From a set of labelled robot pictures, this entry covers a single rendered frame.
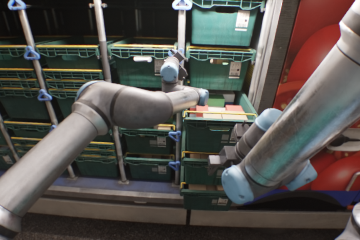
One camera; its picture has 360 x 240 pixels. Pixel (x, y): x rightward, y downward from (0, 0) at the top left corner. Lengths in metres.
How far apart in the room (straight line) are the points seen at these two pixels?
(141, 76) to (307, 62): 0.93
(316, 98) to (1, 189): 0.53
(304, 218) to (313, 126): 1.79
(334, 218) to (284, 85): 1.37
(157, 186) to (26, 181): 1.30
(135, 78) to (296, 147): 1.09
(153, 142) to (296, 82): 1.00
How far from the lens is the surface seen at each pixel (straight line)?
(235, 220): 1.86
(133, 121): 0.50
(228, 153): 0.62
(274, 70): 1.12
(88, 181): 1.85
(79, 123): 0.52
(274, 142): 0.32
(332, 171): 1.71
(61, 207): 2.06
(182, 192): 1.34
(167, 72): 0.83
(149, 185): 1.70
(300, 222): 2.08
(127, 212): 1.83
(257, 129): 0.53
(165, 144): 1.45
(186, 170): 1.24
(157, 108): 0.51
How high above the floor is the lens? 1.89
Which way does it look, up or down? 29 degrees down
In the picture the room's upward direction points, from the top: 2 degrees clockwise
